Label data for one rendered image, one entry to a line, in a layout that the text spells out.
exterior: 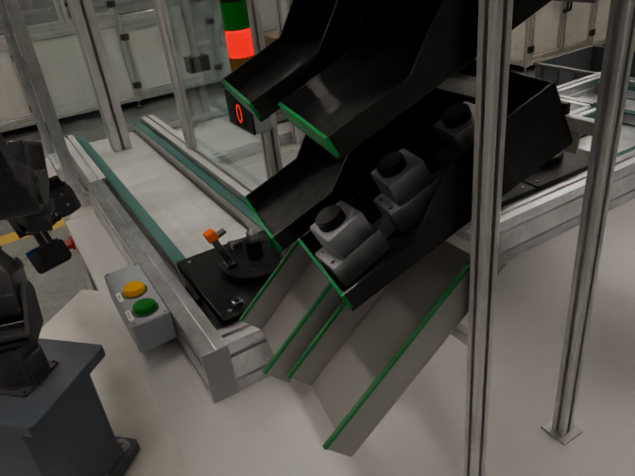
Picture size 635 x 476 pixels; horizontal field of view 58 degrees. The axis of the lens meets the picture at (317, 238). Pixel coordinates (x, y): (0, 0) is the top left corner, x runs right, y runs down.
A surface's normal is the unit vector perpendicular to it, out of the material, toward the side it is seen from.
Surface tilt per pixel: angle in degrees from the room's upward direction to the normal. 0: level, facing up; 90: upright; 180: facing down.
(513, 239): 90
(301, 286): 45
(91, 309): 0
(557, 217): 90
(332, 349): 90
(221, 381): 90
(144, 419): 0
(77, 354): 0
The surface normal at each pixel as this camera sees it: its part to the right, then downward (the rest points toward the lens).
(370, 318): -0.73, -0.43
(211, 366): 0.51, 0.37
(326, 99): -0.49, -0.67
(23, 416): -0.11, -0.87
